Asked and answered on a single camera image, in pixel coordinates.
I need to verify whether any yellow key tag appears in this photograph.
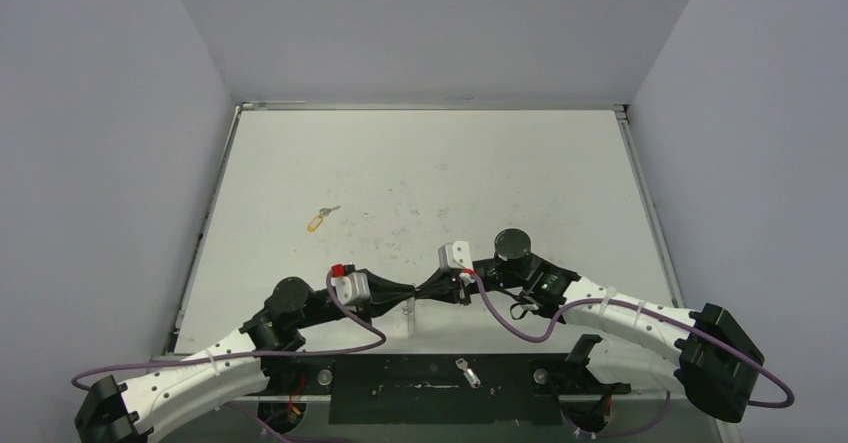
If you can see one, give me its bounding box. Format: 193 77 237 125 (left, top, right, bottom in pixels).
307 214 325 233

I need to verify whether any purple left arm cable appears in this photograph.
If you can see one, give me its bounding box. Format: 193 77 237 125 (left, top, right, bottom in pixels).
70 268 388 443

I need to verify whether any silver key with ring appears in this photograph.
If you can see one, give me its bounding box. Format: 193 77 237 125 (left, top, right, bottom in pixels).
316 206 340 222

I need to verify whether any aluminium front rail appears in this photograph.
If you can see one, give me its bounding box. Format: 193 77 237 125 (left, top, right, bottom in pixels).
137 353 735 403

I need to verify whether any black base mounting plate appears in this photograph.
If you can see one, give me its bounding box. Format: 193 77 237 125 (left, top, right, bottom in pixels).
256 353 631 433

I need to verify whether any silver carabiner keyring with rings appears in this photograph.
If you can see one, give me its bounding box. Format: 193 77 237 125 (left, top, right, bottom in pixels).
401 297 416 339

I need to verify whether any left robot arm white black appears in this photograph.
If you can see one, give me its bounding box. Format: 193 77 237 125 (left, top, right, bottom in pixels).
74 265 416 442

